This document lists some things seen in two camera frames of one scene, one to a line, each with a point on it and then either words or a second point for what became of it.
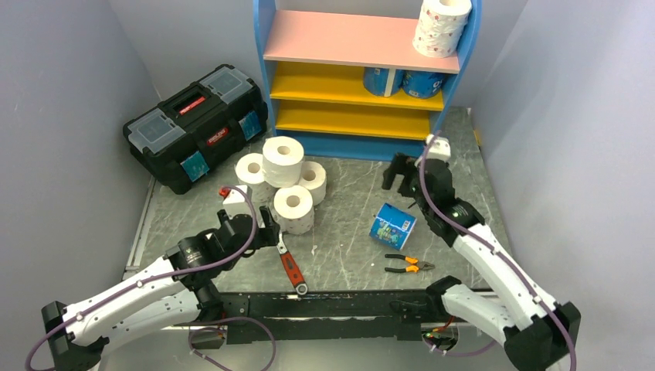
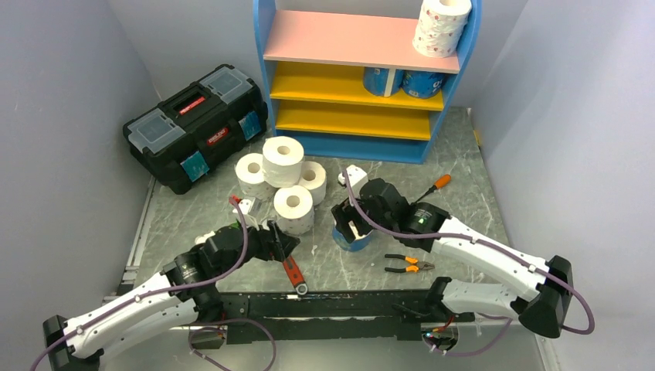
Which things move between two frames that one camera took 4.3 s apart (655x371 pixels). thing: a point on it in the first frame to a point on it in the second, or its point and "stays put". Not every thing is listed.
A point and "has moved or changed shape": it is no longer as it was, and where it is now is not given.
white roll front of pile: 293,209 stays put
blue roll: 422,84 stays put
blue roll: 392,226 has moved or changed shape
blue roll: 375,80 stays put
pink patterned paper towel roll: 440,28 stays put
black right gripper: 401,164 to 343,215
